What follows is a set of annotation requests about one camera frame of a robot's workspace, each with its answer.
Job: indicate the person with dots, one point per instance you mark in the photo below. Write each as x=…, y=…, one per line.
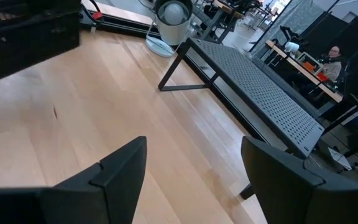
x=332, y=70

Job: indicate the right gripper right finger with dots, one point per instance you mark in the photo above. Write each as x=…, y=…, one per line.
x=291, y=199

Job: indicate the white round desk object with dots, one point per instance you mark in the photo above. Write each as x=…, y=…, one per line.
x=291, y=46

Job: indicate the wooden desk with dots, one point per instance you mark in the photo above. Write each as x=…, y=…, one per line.
x=331, y=92

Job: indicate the black plastic basket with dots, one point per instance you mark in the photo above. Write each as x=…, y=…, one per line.
x=26, y=46

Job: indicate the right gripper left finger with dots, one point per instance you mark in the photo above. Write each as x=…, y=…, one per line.
x=57, y=207

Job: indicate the black perforated metal riser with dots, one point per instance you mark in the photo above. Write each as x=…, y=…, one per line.
x=259, y=93

